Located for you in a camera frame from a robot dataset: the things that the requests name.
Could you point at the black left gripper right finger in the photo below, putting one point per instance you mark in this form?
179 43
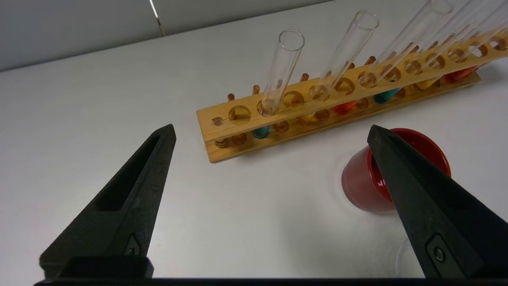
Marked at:
444 214

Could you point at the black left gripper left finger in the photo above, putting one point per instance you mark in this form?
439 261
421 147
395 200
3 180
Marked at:
119 222

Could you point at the test tube with blue pigment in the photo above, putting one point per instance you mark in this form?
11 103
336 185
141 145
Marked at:
385 96
283 67

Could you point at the test tube with yellow pigment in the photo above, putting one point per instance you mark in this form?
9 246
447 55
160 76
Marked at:
349 47
425 84

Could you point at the wooden test tube rack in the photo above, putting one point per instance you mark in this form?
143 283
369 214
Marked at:
222 133

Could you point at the test tube with red pigment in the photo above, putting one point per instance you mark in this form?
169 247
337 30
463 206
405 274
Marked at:
344 107
460 74

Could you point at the clear glass beaker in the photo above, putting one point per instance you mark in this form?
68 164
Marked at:
408 262

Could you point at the red plastic cup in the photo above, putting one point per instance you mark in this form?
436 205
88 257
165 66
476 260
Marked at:
361 186

